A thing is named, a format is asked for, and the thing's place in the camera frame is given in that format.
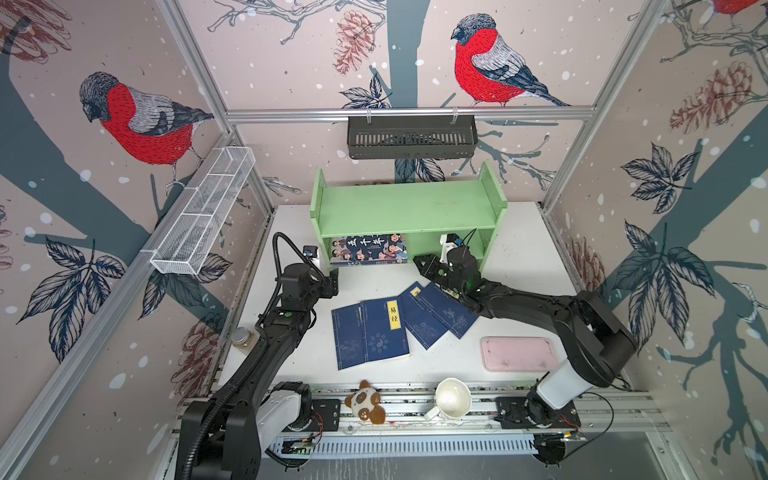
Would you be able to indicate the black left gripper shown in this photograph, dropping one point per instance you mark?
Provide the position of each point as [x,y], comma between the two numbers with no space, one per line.
[329,284]

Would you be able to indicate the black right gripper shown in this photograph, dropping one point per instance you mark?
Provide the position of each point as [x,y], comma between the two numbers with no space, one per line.
[431,266]

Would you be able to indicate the colourful cartoon cover book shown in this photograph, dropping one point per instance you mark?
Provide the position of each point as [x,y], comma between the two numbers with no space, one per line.
[369,249]

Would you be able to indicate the blue book with yellow label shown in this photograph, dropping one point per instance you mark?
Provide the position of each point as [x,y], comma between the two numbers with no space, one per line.
[384,331]

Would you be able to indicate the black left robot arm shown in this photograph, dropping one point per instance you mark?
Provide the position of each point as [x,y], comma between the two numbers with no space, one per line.
[225,436]

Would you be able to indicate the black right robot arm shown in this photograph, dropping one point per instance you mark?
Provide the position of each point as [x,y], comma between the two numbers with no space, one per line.
[596,343]

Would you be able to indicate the dark blue leftmost book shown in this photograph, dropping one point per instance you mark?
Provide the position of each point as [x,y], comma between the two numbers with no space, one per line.
[349,336]

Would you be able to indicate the dark blue rightmost book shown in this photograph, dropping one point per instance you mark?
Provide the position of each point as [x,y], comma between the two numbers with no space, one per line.
[452,314]

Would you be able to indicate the dark blue book under cartoon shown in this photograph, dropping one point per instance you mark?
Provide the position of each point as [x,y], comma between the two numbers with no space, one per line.
[418,319]

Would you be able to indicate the green wooden shelf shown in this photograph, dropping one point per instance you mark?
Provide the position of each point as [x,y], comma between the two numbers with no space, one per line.
[419,213]

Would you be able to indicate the small glass spice jar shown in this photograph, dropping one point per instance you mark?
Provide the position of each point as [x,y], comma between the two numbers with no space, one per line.
[244,339]

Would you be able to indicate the pink plastic tray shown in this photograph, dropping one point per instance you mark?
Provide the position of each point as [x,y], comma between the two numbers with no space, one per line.
[518,354]

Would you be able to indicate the brown white plush toy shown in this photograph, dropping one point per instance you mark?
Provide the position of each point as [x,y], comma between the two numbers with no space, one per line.
[365,404]

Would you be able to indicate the white ceramic mug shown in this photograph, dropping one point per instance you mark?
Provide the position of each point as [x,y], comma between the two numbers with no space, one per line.
[452,401]

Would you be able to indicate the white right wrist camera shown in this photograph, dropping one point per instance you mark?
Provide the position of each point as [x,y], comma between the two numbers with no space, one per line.
[448,242]

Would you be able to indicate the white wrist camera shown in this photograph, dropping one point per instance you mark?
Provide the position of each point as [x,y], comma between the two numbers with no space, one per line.
[448,242]
[311,252]

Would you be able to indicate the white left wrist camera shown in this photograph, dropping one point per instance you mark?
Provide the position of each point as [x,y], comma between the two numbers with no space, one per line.
[311,252]

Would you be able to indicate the black hanging wall basket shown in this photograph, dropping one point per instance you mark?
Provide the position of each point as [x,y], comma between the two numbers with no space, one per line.
[411,137]

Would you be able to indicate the white wire mesh basket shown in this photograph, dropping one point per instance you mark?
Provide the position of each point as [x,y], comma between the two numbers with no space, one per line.
[191,237]

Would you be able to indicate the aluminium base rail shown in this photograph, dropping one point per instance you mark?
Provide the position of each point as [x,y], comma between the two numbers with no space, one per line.
[494,425]

